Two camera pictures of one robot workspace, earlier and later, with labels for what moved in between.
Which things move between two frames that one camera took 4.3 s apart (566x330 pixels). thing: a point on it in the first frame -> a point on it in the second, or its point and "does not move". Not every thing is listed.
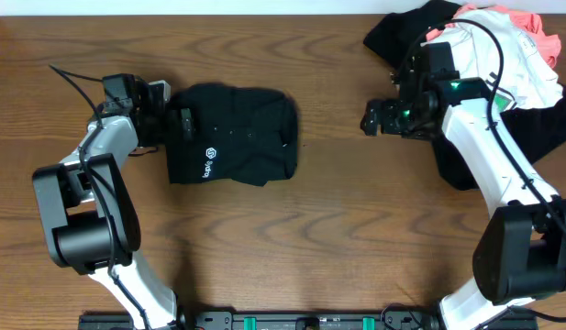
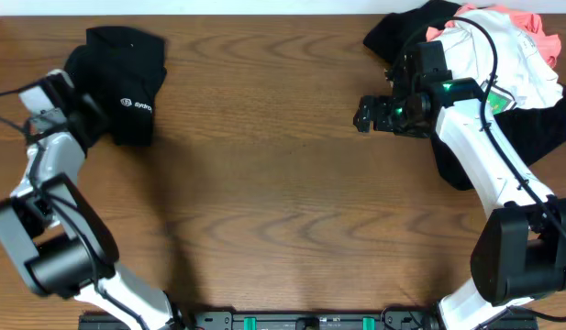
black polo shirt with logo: x=241 y=135 -> x=120 y=68
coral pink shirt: x=531 y=26 does not move
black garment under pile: x=394 y=38 does not move
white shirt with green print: x=527 y=79 does not move
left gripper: x=186 y=117 -> x=97 y=119
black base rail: x=311 y=319 does not move
